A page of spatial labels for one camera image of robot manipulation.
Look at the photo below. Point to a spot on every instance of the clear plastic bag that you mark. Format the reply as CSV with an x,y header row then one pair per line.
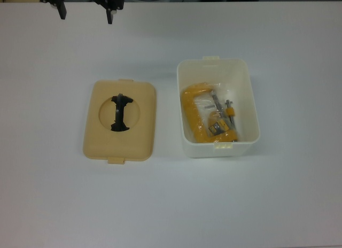
x,y
203,103

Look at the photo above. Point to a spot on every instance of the beige plastic case lid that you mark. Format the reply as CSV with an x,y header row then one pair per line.
x,y
120,143

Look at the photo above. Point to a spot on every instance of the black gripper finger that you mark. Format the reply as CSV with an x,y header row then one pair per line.
x,y
62,7
109,4

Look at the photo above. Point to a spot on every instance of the white plastic tool case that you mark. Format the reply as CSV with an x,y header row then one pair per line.
x,y
213,150

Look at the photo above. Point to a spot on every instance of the yellow C-clamp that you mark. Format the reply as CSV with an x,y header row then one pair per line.
x,y
188,109

